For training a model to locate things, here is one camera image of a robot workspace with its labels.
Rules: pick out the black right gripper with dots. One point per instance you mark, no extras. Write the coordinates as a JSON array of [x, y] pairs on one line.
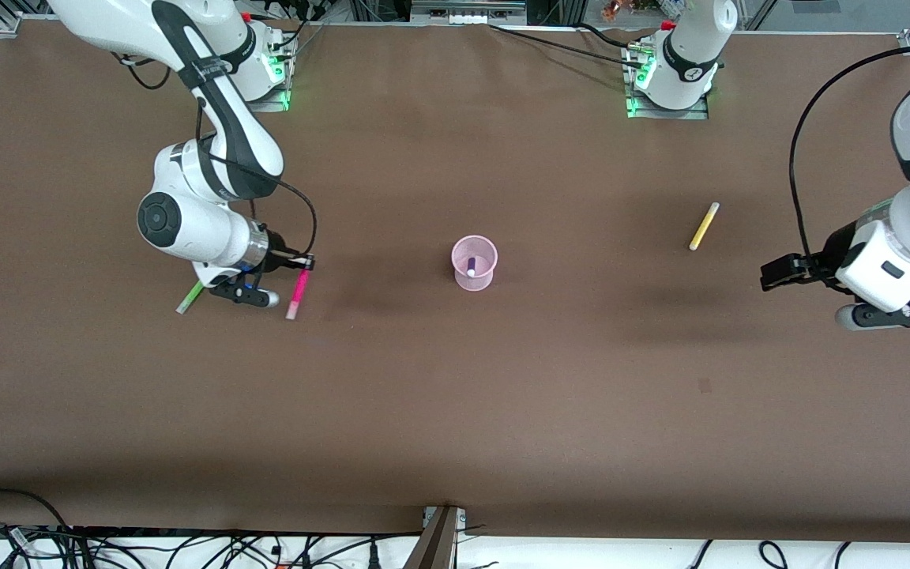
[[277, 251]]

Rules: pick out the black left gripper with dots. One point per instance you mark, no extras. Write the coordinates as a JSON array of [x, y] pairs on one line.
[[817, 264]]

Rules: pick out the pink pen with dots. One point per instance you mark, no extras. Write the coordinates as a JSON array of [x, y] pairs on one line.
[[296, 296]]

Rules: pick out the purple pen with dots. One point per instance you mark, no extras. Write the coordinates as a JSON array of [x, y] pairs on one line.
[[471, 266]]

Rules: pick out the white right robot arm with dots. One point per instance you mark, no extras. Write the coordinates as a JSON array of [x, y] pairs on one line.
[[194, 221]]

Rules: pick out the pink plastic cup holder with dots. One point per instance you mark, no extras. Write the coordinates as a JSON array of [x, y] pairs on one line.
[[474, 265]]

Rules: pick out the yellow pen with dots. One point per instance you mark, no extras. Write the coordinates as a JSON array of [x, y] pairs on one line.
[[704, 226]]

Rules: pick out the green pen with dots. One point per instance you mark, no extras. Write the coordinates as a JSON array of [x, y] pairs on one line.
[[189, 299]]

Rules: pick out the white power strip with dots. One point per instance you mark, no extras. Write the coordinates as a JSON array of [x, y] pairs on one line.
[[467, 9]]

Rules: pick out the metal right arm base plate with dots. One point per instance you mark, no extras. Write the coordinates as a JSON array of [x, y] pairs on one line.
[[273, 99]]

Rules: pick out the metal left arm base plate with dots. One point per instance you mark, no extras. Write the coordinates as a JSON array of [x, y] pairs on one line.
[[668, 112]]

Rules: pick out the aluminium table frame bracket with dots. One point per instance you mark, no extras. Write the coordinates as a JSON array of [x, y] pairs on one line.
[[438, 537]]

